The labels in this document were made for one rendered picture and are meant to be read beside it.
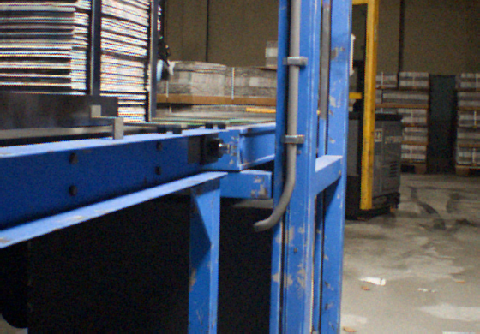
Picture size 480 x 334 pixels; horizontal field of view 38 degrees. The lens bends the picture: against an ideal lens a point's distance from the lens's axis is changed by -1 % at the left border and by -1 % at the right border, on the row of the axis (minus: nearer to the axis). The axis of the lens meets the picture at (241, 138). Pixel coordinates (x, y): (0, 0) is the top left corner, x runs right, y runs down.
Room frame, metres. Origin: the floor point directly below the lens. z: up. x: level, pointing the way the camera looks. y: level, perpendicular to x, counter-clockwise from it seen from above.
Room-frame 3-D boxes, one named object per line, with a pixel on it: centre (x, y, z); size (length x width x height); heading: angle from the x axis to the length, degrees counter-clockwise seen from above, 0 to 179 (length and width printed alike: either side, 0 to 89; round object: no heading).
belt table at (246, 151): (1.93, 0.22, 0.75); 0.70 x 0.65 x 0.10; 165
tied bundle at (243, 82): (4.47, -0.02, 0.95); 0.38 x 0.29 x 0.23; 53
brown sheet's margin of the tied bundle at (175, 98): (3.94, 0.25, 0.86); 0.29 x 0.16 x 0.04; 144
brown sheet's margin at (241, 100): (4.47, -0.02, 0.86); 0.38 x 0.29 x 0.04; 53
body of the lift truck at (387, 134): (5.59, -0.87, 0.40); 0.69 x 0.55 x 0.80; 53
